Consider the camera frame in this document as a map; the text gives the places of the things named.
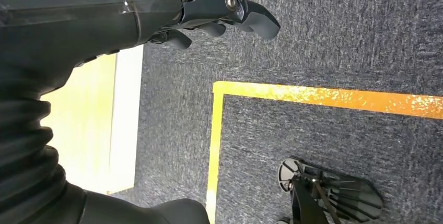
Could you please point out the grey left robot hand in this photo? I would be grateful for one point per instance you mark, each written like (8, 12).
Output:
(86, 18)

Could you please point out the pale wooden desk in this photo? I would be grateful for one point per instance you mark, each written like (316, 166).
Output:
(90, 129)

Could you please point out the ribbed grey left arm sleeve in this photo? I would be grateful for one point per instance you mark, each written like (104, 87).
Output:
(24, 160)

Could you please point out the smooth grey robot body shell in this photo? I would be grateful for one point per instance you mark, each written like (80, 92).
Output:
(145, 213)

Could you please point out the yellow floor tape line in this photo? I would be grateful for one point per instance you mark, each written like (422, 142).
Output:
(311, 94)

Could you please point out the black robot leg strut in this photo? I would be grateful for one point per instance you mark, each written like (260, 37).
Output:
(306, 205)

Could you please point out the black ribbed robot foot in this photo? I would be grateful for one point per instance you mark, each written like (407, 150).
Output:
(356, 198)

